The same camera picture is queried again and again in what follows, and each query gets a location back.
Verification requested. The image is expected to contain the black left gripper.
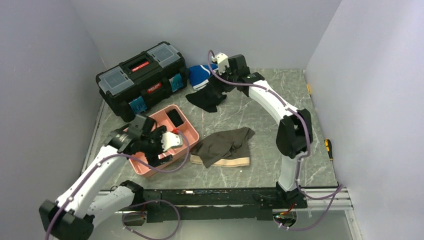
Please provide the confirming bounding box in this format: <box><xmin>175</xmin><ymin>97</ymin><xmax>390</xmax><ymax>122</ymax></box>
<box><xmin>140</xmin><ymin>125</ymin><xmax>173</xmax><ymax>168</ymax></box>

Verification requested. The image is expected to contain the pink compartment tray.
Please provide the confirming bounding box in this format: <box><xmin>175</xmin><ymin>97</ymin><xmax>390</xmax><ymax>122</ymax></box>
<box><xmin>149</xmin><ymin>104</ymin><xmax>200</xmax><ymax>170</ymax></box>

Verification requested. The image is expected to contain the olive underwear with beige waistband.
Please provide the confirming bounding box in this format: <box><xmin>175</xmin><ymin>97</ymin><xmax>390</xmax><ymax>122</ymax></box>
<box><xmin>190</xmin><ymin>127</ymin><xmax>255</xmax><ymax>168</ymax></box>

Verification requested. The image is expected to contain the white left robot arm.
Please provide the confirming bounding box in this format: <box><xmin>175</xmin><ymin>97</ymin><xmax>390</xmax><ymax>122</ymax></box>
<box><xmin>39</xmin><ymin>115</ymin><xmax>188</xmax><ymax>240</ymax></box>

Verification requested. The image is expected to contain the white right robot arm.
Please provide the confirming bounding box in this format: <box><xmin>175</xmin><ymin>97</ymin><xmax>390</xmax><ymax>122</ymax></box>
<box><xmin>210</xmin><ymin>53</ymin><xmax>313</xmax><ymax>208</ymax></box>

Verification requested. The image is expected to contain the black rolled underwear in tray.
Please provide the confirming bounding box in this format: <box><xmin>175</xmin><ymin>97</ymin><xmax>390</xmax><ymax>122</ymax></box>
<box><xmin>166</xmin><ymin>109</ymin><xmax>184</xmax><ymax>128</ymax></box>

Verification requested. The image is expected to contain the blue white garment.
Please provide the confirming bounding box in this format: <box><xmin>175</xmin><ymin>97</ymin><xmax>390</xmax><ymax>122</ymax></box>
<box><xmin>188</xmin><ymin>65</ymin><xmax>212</xmax><ymax>91</ymax></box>

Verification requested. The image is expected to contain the black plastic toolbox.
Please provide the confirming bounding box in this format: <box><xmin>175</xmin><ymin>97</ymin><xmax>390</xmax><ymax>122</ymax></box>
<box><xmin>95</xmin><ymin>41</ymin><xmax>190</xmax><ymax>123</ymax></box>

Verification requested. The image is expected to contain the yellow black screwdriver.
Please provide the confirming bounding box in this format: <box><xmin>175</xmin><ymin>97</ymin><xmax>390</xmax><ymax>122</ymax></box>
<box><xmin>324</xmin><ymin>138</ymin><xmax>334</xmax><ymax>161</ymax></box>

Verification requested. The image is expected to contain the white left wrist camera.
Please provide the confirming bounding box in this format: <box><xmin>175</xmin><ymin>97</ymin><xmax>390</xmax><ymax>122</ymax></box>
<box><xmin>160</xmin><ymin>131</ymin><xmax>184</xmax><ymax>153</ymax></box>

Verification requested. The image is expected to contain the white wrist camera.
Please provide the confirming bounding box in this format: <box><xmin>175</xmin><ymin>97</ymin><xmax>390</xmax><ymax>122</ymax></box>
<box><xmin>211</xmin><ymin>52</ymin><xmax>230</xmax><ymax>75</ymax></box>
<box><xmin>160</xmin><ymin>131</ymin><xmax>184</xmax><ymax>153</ymax></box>

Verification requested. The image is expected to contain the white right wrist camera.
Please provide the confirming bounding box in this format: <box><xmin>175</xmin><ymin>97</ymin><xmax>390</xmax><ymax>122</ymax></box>
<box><xmin>211</xmin><ymin>52</ymin><xmax>230</xmax><ymax>75</ymax></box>

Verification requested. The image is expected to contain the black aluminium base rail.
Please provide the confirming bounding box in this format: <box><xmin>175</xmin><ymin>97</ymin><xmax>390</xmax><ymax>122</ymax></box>
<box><xmin>61</xmin><ymin>187</ymin><xmax>354</xmax><ymax>223</ymax></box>

